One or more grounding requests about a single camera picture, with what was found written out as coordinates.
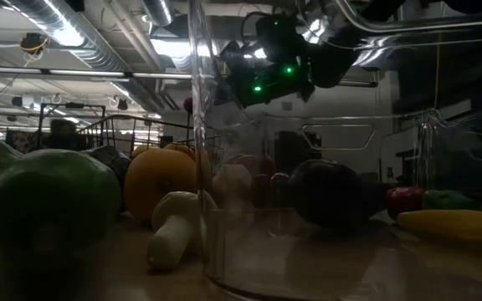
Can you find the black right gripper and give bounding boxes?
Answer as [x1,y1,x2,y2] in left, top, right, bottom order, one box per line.
[212,14,315,109]

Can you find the large yellow fruit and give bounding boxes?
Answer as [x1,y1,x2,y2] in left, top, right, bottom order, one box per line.
[162,142,197,163]

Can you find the yellow lemon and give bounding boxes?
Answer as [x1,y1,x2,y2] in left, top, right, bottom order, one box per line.
[131,144,159,159]

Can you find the orange bell pepper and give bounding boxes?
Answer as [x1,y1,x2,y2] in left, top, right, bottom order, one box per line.
[123,147,200,223]

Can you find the long dark purple eggplant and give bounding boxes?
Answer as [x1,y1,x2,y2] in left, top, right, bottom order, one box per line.
[286,160,388,230]

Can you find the clear plastic bin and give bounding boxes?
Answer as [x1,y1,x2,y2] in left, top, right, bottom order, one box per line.
[188,0,482,301]

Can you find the red bell pepper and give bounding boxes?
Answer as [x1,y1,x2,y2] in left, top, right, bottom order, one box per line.
[385,186,427,222]

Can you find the small green vegetable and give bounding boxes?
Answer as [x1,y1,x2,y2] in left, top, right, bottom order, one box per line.
[423,189,477,212]

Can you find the yellow banana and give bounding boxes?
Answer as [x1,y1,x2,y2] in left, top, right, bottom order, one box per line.
[395,208,482,248]

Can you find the bright ceiling light panel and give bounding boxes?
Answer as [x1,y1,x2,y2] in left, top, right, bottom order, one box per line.
[151,38,192,59]

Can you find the white garlic bulb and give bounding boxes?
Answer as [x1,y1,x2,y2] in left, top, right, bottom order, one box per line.
[212,163,254,211]

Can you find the white mushroom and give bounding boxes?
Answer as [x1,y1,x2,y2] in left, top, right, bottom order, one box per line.
[147,191,218,271]

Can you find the dark purple round vegetable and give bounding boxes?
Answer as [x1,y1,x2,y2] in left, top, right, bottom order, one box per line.
[84,145,132,210]

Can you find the long horizontal overhead bar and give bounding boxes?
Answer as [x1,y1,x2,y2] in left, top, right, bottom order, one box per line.
[0,65,194,80]

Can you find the person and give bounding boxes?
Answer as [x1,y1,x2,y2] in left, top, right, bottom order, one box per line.
[49,118,78,151]

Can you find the patterned panel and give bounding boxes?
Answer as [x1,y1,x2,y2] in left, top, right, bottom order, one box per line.
[5,130,54,154]

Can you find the shiny corrugated air duct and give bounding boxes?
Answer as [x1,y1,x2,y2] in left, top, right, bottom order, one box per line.
[141,0,176,27]

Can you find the metal wire basket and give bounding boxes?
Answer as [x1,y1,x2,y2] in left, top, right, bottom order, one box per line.
[77,115,197,159]

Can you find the large grey spiral duct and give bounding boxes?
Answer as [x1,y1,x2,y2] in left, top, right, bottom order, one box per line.
[6,0,171,112]

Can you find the black metal frame stand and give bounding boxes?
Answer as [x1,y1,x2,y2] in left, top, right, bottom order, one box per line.
[38,101,107,150]

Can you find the hanging cable reel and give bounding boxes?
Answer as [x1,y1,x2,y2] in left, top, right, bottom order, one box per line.
[18,32,50,58]

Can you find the yellow hanging cable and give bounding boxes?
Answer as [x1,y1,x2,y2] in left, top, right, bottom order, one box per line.
[433,33,441,110]

